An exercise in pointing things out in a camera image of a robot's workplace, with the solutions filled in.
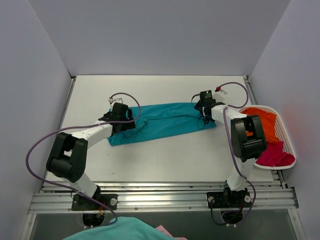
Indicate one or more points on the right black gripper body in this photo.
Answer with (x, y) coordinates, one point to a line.
(199, 107)

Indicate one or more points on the light green cloth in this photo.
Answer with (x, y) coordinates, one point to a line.
(125, 228)

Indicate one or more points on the pink cloth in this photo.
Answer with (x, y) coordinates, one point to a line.
(163, 230)

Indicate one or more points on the teal t-shirt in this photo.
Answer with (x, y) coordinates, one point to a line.
(159, 121)

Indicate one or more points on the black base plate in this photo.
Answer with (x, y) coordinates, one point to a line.
(224, 200)
(81, 203)

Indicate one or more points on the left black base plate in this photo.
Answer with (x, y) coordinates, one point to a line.
(81, 203)

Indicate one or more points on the white plastic basket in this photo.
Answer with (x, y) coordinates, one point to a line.
(281, 134)

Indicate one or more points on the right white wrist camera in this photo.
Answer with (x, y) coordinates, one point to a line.
(219, 94)

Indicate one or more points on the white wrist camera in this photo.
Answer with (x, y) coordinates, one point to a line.
(112, 100)
(219, 94)

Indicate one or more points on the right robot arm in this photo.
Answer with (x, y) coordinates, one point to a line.
(245, 135)

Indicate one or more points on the orange t-shirt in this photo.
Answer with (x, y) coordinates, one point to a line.
(268, 120)

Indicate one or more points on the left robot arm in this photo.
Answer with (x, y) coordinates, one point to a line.
(68, 157)

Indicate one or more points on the magenta t-shirt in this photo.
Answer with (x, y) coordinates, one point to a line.
(274, 156)

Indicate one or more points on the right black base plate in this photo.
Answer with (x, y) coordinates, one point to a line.
(224, 200)

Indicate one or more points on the aluminium rail frame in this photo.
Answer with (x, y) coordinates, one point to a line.
(162, 197)

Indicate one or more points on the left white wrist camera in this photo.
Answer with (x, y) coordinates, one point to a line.
(112, 100)

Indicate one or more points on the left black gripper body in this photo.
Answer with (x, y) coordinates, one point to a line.
(127, 124)

